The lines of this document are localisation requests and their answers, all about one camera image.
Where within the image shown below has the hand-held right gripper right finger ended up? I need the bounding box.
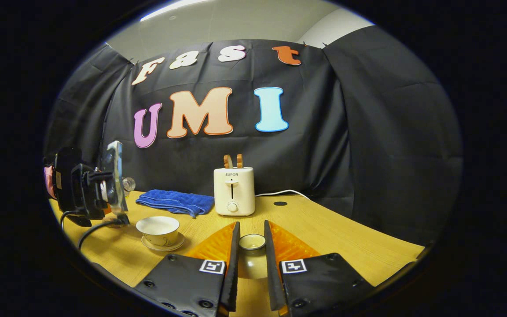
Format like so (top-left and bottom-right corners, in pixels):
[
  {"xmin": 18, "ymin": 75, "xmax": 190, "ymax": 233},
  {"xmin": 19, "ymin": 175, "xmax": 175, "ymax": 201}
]
[{"xmin": 264, "ymin": 220, "xmax": 374, "ymax": 317}]

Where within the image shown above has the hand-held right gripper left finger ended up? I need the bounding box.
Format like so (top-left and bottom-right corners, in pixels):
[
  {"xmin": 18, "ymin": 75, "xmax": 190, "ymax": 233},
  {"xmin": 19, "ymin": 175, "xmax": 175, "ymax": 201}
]
[{"xmin": 135, "ymin": 221, "xmax": 241, "ymax": 317}]

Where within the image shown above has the cream teacup lid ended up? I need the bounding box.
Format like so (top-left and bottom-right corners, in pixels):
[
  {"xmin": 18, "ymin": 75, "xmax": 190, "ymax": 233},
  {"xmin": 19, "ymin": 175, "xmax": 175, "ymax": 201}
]
[{"xmin": 238, "ymin": 233, "xmax": 267, "ymax": 280}]

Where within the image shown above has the cream teacup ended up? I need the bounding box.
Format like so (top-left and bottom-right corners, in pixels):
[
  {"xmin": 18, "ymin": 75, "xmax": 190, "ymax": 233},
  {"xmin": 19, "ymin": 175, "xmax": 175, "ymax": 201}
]
[{"xmin": 136, "ymin": 216, "xmax": 180, "ymax": 247}]

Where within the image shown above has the blue towel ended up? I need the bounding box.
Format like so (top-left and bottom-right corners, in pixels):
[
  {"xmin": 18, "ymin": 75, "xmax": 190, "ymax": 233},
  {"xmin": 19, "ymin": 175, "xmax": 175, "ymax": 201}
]
[{"xmin": 136, "ymin": 189, "xmax": 215, "ymax": 218}]

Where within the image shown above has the cream saucer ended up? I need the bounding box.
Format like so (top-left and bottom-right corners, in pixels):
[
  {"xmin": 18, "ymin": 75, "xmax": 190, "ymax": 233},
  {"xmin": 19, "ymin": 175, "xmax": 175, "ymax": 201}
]
[{"xmin": 141, "ymin": 232, "xmax": 186, "ymax": 252}]

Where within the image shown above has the white toaster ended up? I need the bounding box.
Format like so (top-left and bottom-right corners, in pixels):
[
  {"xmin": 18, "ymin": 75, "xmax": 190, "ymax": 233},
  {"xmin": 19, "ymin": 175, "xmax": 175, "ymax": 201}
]
[{"xmin": 213, "ymin": 167, "xmax": 256, "ymax": 217}]

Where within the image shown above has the black backdrop cloth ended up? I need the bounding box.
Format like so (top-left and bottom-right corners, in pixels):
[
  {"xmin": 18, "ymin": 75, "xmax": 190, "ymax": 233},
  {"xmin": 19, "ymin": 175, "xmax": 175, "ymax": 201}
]
[{"xmin": 43, "ymin": 26, "xmax": 463, "ymax": 247}]

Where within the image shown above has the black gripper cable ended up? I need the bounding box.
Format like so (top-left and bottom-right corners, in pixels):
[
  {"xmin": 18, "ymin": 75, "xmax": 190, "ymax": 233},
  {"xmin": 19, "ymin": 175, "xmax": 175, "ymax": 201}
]
[{"xmin": 61, "ymin": 210, "xmax": 130, "ymax": 251}]

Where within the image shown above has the white toaster cable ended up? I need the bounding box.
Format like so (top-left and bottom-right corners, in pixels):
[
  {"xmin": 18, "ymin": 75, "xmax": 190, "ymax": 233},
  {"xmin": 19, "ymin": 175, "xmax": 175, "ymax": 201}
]
[{"xmin": 254, "ymin": 190, "xmax": 310, "ymax": 200}]

